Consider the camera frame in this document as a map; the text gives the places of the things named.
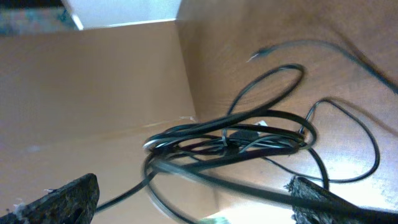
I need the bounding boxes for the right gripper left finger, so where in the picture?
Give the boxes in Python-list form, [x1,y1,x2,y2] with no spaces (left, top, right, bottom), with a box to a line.
[1,173,100,224]

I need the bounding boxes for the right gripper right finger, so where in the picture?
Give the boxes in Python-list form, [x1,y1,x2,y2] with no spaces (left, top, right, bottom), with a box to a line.
[284,175,374,224]

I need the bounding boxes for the black cable bundle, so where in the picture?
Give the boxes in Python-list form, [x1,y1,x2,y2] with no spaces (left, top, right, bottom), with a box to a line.
[95,63,398,224]

